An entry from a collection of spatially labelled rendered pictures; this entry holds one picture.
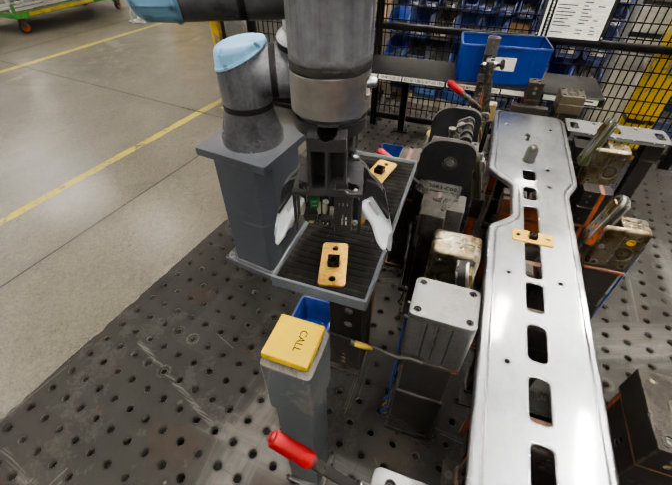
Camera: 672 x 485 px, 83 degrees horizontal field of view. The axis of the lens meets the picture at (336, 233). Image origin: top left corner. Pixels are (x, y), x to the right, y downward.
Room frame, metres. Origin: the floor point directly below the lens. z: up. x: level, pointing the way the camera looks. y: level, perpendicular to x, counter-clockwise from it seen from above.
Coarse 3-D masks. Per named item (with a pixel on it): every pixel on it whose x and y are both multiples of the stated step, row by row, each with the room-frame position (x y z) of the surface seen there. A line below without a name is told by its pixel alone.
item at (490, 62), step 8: (480, 64) 1.11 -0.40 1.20; (488, 64) 1.08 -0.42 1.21; (496, 64) 1.09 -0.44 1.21; (504, 64) 1.08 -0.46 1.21; (488, 72) 1.08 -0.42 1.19; (488, 80) 1.08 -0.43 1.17; (488, 88) 1.08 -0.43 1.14; (488, 96) 1.08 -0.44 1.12; (488, 104) 1.07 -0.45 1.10; (488, 112) 1.07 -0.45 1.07
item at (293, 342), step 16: (288, 320) 0.28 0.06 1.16; (304, 320) 0.28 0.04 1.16; (272, 336) 0.26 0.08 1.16; (288, 336) 0.26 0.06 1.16; (304, 336) 0.26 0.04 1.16; (320, 336) 0.26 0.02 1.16; (272, 352) 0.24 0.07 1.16; (288, 352) 0.24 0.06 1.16; (304, 352) 0.24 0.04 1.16; (304, 368) 0.22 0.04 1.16
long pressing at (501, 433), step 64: (512, 128) 1.12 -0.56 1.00; (512, 192) 0.77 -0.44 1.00; (512, 256) 0.55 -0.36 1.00; (576, 256) 0.55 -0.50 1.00; (512, 320) 0.39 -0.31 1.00; (576, 320) 0.39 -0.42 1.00; (512, 384) 0.28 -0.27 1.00; (576, 384) 0.28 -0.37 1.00; (512, 448) 0.19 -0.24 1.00; (576, 448) 0.19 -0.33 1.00
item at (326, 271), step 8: (328, 248) 0.41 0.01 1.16; (344, 248) 0.41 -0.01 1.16; (328, 256) 0.38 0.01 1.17; (336, 256) 0.38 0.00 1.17; (344, 256) 0.39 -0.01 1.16; (320, 264) 0.37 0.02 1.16; (328, 264) 0.37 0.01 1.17; (336, 264) 0.37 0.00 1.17; (344, 264) 0.37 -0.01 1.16; (320, 272) 0.36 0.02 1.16; (328, 272) 0.36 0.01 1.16; (336, 272) 0.36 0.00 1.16; (344, 272) 0.36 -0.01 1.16; (320, 280) 0.34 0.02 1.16; (328, 280) 0.34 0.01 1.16; (336, 280) 0.34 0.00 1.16; (344, 280) 0.34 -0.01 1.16
